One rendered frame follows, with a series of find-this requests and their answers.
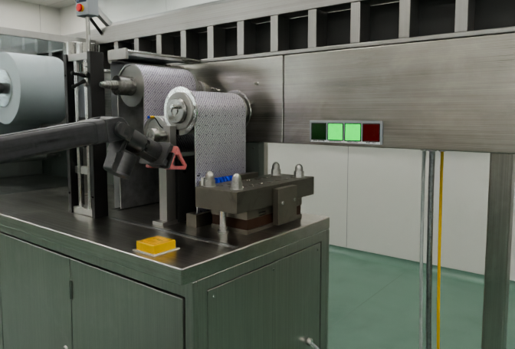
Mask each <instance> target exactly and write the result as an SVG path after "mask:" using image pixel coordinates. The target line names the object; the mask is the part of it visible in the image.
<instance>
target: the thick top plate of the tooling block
mask: <svg viewBox="0 0 515 349"><path fill-rule="evenodd" d="M231 182H232V181H227V182H222V183H216V184H215V185H216V187H204V186H196V187H195V207H199V208H203V209H211V210H216V211H220V212H228V213H233V214H239V213H243V212H248V211H251V210H254V209H260V208H263V207H266V206H271V205H273V188H277V187H282V186H288V185H297V199H298V198H301V197H305V196H309V195H313V192H314V176H304V178H296V177H294V175H291V174H283V173H281V175H279V176H272V175H271V174H267V175H263V176H258V178H253V179H245V180H242V188H243V190H230V188H231Z"/></svg>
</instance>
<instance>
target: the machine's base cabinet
mask: <svg viewBox="0 0 515 349"><path fill-rule="evenodd" d="M329 242H330V230H329V229H326V230H323V231H322V232H318V233H316V234H314V235H311V236H308V237H306V238H304V239H301V240H298V241H296V242H293V243H290V244H289V245H285V246H283V247H280V248H278V249H275V250H273V251H271V252H268V253H265V254H263V255H260V256H258V257H255V258H252V259H250V260H247V261H246V262H242V263H240V264H238V265H234V266H232V267H230V268H227V269H225V270H222V271H220V272H217V273H215V274H212V275H209V276H207V277H204V278H201V279H199V280H197V281H195V282H191V283H189V284H187V285H183V286H181V285H177V284H174V283H171V282H168V281H165V280H162V279H160V278H156V277H153V276H151V275H147V274H145V273H142V272H138V271H136V270H133V269H131V268H127V267H124V266H122V265H118V264H115V263H112V262H108V261H106V260H103V259H101V258H97V257H94V256H92V255H88V254H86V253H83V252H79V251H77V250H74V249H70V248H68V247H65V246H62V245H58V244H56V243H53V242H49V241H47V240H44V239H40V238H38V237H35V236H32V235H29V234H27V233H24V232H20V231H18V230H15V229H11V228H9V227H6V226H2V225H0V349H314V348H313V347H312V346H308V345H307V343H306V342H307V338H312V339H313V343H314V344H315V345H316V346H317V347H318V348H319V349H328V295H329Z"/></svg>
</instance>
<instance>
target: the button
mask: <svg viewBox="0 0 515 349"><path fill-rule="evenodd" d="M136 249H137V250H140V251H143V252H148V253H150V254H154V255H155V254H158V253H160V252H165V251H168V250H170V249H175V240H174V239H168V238H165V237H162V236H154V237H151V238H147V239H143V240H139V241H137V242H136Z"/></svg>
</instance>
